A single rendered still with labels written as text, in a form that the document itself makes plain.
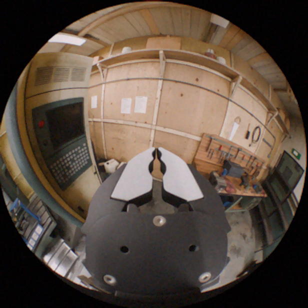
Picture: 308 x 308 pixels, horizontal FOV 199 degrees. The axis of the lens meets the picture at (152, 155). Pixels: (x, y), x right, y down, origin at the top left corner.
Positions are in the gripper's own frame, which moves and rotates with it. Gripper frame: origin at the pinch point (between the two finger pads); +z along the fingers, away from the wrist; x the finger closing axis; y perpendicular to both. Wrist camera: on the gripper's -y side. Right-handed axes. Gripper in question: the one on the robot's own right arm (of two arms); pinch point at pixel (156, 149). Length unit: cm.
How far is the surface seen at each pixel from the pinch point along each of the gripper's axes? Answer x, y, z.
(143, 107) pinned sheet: -20, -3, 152
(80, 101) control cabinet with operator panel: -58, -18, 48
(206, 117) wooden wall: 86, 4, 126
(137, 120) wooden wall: -31, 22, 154
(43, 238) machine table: -97, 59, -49
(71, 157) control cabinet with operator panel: -68, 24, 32
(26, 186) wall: -200, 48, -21
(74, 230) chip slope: -69, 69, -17
